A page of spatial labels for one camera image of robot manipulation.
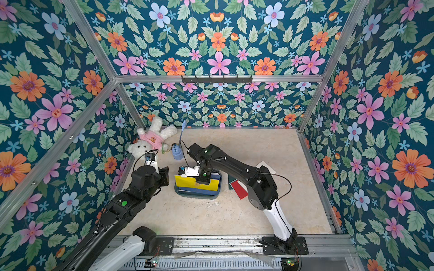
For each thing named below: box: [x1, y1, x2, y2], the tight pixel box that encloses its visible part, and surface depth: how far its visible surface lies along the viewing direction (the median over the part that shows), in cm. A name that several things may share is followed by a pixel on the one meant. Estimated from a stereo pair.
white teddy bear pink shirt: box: [127, 116, 178, 158], surface depth 109 cm
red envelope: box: [231, 179, 249, 200], surface depth 92 cm
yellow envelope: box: [174, 175, 220, 192], surface depth 86 cm
